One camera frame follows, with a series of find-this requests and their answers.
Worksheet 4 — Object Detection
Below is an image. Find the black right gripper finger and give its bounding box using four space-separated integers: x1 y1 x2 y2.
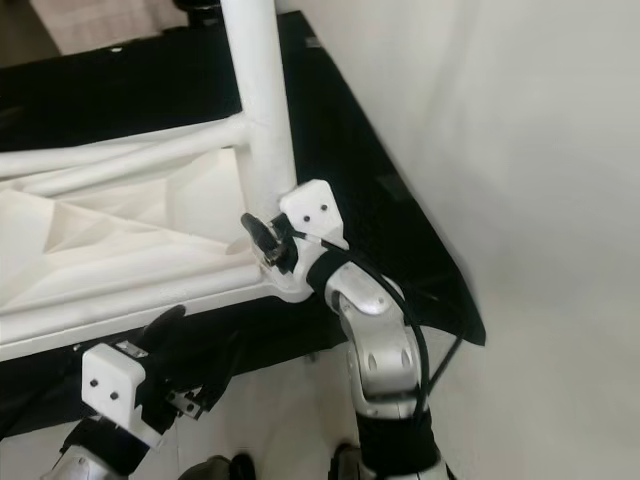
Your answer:
240 212 286 259

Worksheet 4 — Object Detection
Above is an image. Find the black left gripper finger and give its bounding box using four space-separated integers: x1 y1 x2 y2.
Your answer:
135 304 189 351
205 330 246 401

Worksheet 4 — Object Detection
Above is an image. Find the white plastic table top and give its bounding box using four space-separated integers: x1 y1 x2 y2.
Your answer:
0 110 316 361

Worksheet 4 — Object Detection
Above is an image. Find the robot left leg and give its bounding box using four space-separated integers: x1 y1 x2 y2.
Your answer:
190 455 256 480

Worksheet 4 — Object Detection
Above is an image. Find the robot leg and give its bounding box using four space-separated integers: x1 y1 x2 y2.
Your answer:
335 445 371 480
190 455 256 480

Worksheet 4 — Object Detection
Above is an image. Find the robot right leg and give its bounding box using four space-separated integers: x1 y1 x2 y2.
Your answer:
335 445 371 480

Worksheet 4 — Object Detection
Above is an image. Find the black round stool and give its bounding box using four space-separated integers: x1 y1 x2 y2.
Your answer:
172 0 229 15

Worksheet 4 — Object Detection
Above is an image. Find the white floor towel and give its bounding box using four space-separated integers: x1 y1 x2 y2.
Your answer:
28 0 191 56

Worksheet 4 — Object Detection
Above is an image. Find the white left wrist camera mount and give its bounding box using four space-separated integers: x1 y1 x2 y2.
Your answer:
80 343 156 449

